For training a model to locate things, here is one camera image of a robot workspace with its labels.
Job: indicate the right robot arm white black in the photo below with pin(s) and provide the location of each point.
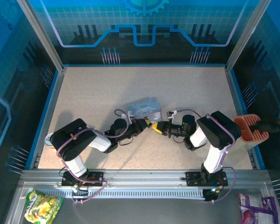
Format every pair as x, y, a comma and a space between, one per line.
214, 158

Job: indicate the purple snack bag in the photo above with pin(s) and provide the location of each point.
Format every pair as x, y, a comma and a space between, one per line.
256, 210

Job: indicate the beverage can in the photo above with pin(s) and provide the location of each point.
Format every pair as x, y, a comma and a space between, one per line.
48, 140

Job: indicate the aluminium side rail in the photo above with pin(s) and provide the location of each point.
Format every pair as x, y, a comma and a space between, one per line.
50, 112
234, 93

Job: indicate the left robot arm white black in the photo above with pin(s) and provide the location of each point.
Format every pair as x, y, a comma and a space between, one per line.
100, 141

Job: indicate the beige holder with orange rack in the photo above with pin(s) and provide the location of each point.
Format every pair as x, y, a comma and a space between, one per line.
256, 140

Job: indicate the aluminium frame post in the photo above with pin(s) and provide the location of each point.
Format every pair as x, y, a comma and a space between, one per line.
40, 35
247, 35

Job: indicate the green yellow snack bag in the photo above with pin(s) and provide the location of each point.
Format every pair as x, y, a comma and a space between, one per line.
43, 206

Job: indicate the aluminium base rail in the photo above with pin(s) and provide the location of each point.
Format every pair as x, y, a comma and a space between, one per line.
142, 176

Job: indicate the lavender cartoon tin box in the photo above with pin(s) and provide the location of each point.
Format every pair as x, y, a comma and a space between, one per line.
143, 107

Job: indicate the black tool in holder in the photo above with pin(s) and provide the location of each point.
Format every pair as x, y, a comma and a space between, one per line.
268, 126

